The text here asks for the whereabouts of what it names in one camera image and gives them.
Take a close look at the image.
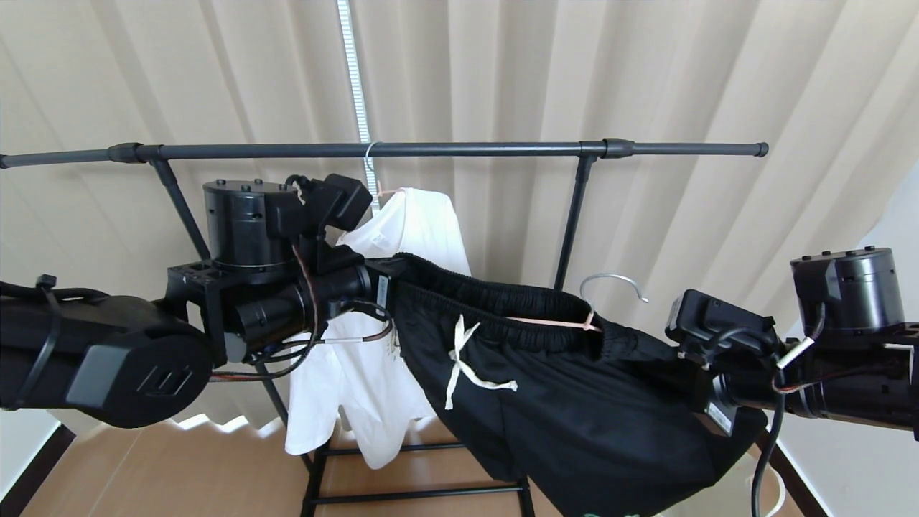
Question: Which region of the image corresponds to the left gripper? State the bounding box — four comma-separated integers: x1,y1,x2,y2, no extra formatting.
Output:
225,261,393,365

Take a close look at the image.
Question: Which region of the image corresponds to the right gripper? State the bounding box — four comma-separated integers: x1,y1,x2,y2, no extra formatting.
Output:
692,343,918,437

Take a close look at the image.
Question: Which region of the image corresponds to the white printed t-shirt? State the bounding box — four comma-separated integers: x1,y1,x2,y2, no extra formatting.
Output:
284,187,473,472

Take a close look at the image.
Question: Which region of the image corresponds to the pink clothes hanger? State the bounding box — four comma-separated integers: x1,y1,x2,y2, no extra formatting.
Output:
363,141,407,216
505,272,650,334

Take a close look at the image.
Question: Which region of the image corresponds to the black garment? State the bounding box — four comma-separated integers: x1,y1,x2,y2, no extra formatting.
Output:
388,251,770,517

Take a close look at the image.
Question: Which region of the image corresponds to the white laundry basket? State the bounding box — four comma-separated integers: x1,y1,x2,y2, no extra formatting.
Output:
747,467,789,517

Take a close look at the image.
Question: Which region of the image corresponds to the black clothes rack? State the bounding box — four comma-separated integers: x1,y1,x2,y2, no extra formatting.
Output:
0,138,770,517

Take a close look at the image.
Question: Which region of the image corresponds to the beige curtain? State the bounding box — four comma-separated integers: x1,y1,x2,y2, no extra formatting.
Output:
0,0,919,460

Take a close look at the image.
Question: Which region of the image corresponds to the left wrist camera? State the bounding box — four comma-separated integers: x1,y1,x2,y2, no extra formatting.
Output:
285,173,375,275

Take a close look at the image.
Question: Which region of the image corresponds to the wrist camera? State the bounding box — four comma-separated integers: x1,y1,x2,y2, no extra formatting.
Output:
663,289,781,361
285,173,375,275

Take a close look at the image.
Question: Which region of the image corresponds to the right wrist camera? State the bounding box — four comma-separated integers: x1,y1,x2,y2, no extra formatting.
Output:
663,289,781,361

